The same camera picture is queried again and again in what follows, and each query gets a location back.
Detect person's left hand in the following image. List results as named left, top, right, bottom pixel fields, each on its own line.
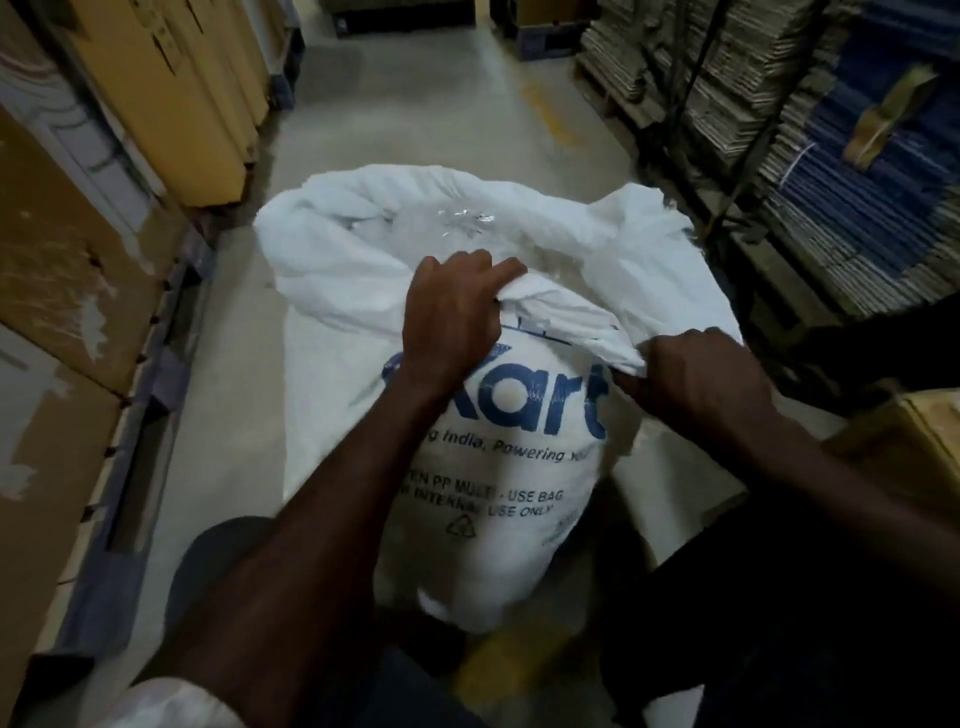
left=401, top=249, right=529, bottom=392

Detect person's right hand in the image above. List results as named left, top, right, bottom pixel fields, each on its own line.
left=613, top=327, right=780, bottom=452

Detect white woven sack blue print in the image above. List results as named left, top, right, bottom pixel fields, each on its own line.
left=253, top=164, right=751, bottom=635

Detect person's left forearm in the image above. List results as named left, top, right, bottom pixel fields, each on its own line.
left=142, top=367, right=470, bottom=728

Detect person's right forearm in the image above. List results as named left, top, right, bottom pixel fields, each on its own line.
left=731, top=412, right=960, bottom=609

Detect clear plastic wrap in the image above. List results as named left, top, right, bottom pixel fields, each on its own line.
left=375, top=198, right=549, bottom=260

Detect wooden pallet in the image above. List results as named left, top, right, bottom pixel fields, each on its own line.
left=573, top=56, right=849, bottom=354

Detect blue pallet with cardboard box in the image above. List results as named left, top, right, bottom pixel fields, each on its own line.
left=491, top=0, right=601, bottom=63

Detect stack of flattened cardboard sheets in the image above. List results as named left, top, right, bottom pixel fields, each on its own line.
left=581, top=0, right=841, bottom=162

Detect tall yellow cardboard box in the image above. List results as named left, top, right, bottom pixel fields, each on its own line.
left=63, top=0, right=290, bottom=209

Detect stack of blue flattened cartons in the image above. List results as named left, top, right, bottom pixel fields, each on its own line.
left=757, top=0, right=960, bottom=320

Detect blue plastic pallet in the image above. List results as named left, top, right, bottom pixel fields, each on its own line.
left=30, top=225, right=219, bottom=669

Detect large brown cardboard box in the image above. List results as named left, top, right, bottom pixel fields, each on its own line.
left=0, top=105, right=189, bottom=721

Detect person's dark trousers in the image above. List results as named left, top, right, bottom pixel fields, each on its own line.
left=600, top=480, right=960, bottom=728

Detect person's white sleeve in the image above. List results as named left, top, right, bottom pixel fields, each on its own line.
left=97, top=677, right=249, bottom=728

